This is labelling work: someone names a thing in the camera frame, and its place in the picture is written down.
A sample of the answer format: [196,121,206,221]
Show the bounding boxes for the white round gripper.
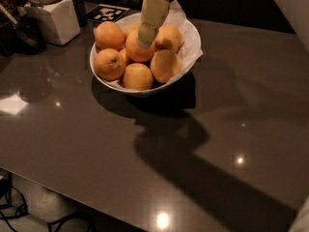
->
[137,0,170,48]

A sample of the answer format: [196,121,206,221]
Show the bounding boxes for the small hidden middle orange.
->
[119,48,130,65]

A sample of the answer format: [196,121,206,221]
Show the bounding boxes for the white bowl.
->
[89,11,203,98]

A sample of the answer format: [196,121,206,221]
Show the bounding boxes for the black white marker tag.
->
[85,4,130,23]

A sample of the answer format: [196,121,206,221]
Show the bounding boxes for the white paper liner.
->
[105,0,204,89]

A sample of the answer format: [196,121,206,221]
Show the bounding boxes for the dark cup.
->
[72,0,88,27]

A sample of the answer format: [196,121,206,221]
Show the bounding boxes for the white square jar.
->
[24,0,80,45]

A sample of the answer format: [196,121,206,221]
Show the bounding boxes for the dark kettle appliance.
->
[0,5,46,55]

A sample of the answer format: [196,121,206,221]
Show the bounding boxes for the black floor cables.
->
[0,171,98,232]

